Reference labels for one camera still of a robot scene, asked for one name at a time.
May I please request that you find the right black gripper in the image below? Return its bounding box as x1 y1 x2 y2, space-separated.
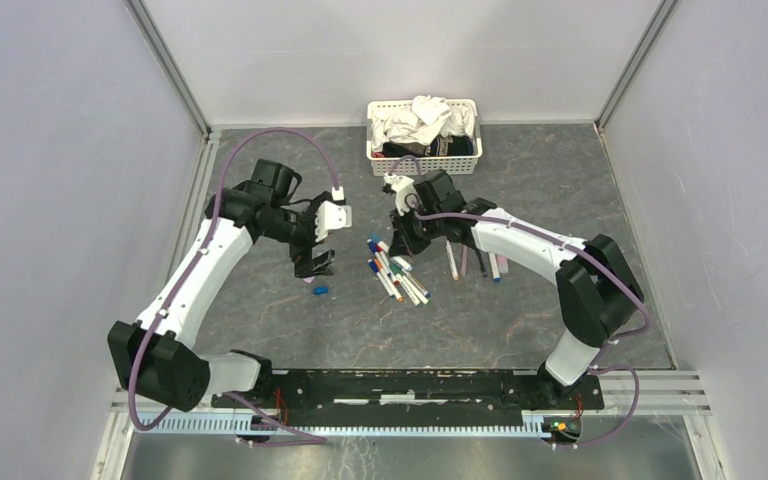
389 201 442 258

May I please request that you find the brown tip white marker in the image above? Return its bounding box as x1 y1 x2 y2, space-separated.
445 240 460 281

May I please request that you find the thin purple pen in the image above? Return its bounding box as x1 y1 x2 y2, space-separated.
459 245 470 277

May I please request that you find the blue cap white marker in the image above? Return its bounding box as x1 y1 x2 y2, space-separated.
488 253 501 283

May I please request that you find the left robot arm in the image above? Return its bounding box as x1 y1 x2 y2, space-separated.
107 159 351 411

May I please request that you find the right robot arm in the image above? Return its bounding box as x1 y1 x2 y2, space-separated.
383 170 648 408

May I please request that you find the green cap white marker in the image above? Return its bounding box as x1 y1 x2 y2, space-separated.
390 263 429 305

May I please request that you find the orange tip white marker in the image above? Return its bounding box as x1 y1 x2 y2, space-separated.
368 259 404 302

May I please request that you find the white plastic basket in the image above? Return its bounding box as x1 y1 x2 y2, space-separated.
366 120 483 176

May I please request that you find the black printed cloth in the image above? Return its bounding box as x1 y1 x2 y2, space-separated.
380 136 476 158

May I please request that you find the white crumpled cloth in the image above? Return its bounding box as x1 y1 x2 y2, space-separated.
367 95 478 152

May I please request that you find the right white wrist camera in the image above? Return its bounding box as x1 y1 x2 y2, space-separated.
383 175 420 216

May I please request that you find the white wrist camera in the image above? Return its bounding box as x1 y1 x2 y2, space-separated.
315 201 352 242
383 175 420 216

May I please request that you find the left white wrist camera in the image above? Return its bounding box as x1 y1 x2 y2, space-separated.
315 201 352 242

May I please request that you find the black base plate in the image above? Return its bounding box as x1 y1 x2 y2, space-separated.
243 369 605 428

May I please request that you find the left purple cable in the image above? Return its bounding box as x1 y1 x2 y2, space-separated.
126 127 347 448

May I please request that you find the white cable duct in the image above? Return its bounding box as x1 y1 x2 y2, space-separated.
150 411 551 440

